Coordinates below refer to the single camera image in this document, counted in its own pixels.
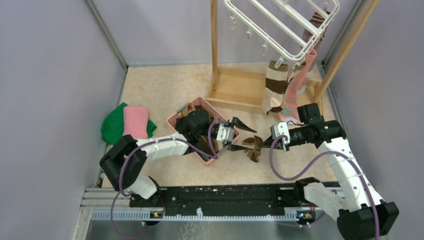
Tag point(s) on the pink folded cloth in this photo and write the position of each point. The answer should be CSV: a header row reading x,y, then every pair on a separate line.
x,y
135,120

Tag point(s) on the cream brown wide-striped sock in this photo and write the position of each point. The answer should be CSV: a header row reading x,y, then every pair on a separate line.
x,y
275,91

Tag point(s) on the green cloth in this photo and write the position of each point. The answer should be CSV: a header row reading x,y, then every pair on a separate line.
x,y
112,127

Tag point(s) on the pink plastic basket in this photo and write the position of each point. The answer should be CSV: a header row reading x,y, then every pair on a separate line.
x,y
215,117

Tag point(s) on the white clip hanger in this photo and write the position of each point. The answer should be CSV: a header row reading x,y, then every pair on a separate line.
x,y
290,28

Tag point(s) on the tan brown striped sock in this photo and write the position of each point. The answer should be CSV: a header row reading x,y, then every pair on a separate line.
x,y
256,144

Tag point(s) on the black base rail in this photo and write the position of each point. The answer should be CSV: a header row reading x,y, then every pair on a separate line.
x,y
246,202

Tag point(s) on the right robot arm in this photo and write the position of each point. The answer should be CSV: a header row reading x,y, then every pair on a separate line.
x,y
362,213

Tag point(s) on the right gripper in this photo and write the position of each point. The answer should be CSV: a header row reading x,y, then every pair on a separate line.
x,y
268,142

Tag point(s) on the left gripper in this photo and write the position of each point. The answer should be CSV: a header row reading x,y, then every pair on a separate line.
x,y
237,122

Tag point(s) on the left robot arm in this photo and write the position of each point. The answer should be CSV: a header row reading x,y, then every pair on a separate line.
x,y
123,163

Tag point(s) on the pink sock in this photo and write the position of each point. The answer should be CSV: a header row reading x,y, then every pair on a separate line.
x,y
289,111

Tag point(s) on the wooden rack stand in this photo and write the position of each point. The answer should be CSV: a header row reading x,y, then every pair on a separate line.
x,y
242,89

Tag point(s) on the striped socks in basket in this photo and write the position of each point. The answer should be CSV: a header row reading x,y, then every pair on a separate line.
x,y
204,145

